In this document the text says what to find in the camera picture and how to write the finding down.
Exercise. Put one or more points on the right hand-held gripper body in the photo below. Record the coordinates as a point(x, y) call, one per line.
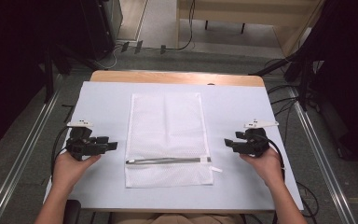
point(256, 141)

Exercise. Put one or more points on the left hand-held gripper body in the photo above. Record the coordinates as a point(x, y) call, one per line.
point(80, 143)

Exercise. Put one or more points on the white mesh laundry bag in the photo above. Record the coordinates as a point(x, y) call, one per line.
point(167, 140)

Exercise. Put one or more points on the person's right hand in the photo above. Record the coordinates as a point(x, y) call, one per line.
point(265, 166)

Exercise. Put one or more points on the person's left hand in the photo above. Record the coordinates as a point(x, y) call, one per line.
point(68, 169)

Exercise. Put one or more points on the white table mat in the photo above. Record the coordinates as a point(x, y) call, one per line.
point(230, 109)

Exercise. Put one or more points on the black chair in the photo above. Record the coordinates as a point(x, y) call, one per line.
point(72, 212)

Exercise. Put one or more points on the black metal stand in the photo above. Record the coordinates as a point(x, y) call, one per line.
point(301, 71)
point(51, 71)

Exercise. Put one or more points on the wooden table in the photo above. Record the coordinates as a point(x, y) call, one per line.
point(177, 77)

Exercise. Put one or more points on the person's lap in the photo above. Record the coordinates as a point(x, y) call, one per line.
point(177, 218)

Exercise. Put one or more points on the black cabinet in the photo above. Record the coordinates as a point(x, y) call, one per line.
point(101, 28)

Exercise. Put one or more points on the light wooden bench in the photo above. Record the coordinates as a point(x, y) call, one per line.
point(245, 12)

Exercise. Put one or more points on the metal floor rail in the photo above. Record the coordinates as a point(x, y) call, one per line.
point(21, 155)
point(321, 158)

